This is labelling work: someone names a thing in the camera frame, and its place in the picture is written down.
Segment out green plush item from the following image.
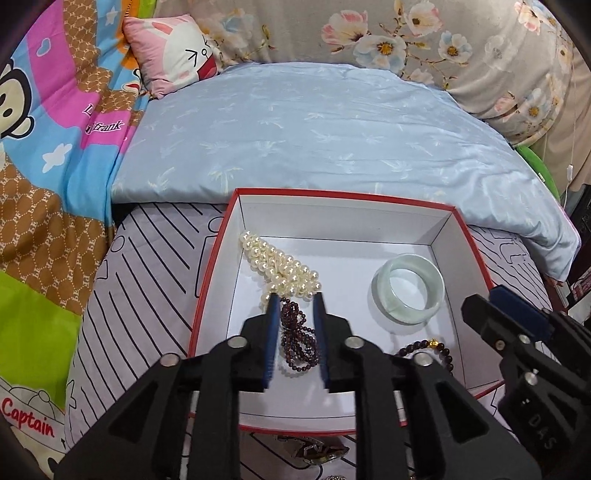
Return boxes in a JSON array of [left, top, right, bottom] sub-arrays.
[[515, 143, 560, 195]]

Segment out white cable with switch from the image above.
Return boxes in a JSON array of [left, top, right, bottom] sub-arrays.
[[540, 44, 579, 201]]

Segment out red-edged white box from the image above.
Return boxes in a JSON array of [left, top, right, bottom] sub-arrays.
[[187, 187, 505, 437]]

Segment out pale green jade bangle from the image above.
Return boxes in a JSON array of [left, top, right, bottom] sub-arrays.
[[373, 255, 445, 326]]

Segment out colourful cartoon monkey blanket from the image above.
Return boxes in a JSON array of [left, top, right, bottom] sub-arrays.
[[0, 0, 160, 464]]

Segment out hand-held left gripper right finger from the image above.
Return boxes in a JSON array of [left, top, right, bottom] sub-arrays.
[[311, 292, 542, 480]]

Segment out silver metal jewelry piece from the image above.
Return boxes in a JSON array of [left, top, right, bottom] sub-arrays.
[[277, 434, 352, 466]]

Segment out grey floral quilt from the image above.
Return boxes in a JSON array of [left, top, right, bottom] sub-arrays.
[[154, 0, 577, 145]]

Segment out brown bead bracelet gold bead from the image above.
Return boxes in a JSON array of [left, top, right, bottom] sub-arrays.
[[392, 338, 456, 376]]

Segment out pink rabbit pillow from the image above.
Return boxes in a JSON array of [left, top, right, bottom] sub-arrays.
[[122, 14, 225, 100]]

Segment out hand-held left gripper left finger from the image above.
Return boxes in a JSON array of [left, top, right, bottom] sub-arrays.
[[53, 292, 282, 480]]

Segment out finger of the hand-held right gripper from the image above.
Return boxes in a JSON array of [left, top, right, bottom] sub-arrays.
[[461, 294, 537, 366], [489, 285, 556, 343]]

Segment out light blue quilt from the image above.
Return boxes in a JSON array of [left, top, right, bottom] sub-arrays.
[[111, 62, 581, 282]]

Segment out white pearl necklace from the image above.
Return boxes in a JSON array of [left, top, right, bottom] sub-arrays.
[[239, 231, 323, 312]]

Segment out dark red bead bracelet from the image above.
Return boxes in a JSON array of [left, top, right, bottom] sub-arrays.
[[276, 298, 322, 377]]

